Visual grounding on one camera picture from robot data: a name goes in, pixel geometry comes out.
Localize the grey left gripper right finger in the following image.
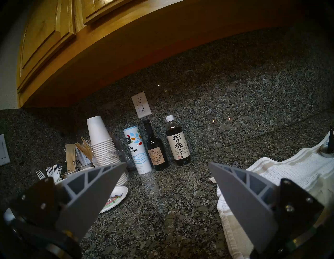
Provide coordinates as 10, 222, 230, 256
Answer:
208, 162, 324, 254

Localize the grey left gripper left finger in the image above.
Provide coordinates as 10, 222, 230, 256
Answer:
10, 162, 127, 241

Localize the small plate with wrappers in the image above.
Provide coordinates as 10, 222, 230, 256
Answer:
100, 186, 129, 214

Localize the brown paper chopstick sleeve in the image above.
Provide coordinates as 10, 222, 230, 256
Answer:
65, 144, 77, 173

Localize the bundle of wooden stirrers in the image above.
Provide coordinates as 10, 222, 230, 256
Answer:
75, 136, 94, 161

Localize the white beige striped towel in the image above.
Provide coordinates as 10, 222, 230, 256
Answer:
210, 131, 334, 259

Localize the stack of white paper cups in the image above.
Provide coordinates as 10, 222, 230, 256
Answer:
87, 116, 129, 186

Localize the white salt canister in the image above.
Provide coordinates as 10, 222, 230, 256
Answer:
124, 126, 152, 175

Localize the soy sauce bottle white cap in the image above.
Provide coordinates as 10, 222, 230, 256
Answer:
166, 115, 191, 166

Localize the dark olive oil bottle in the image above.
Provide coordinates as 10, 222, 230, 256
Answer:
143, 119, 169, 171

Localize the round silver metal dish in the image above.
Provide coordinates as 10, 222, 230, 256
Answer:
319, 143, 334, 158

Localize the white light switch plate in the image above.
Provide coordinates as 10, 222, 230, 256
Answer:
0, 134, 11, 167

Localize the white wall outlet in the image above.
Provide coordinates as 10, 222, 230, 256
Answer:
131, 92, 152, 119

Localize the wooden wall cabinet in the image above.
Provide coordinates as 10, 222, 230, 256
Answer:
16, 0, 311, 108

